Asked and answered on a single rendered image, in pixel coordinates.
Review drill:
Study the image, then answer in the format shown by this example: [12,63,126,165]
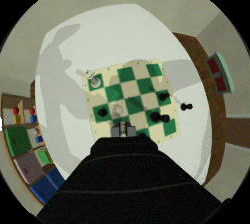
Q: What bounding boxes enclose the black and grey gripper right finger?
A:
[125,122,136,137]

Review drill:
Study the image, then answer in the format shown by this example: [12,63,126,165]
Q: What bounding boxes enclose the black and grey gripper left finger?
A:
[111,122,121,137]

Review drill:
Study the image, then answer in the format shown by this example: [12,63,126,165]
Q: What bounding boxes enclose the green and cream chessboard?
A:
[82,59,181,145]

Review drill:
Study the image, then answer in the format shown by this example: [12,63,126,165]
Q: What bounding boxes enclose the white chess piece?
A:
[84,70,101,88]
[112,105,124,117]

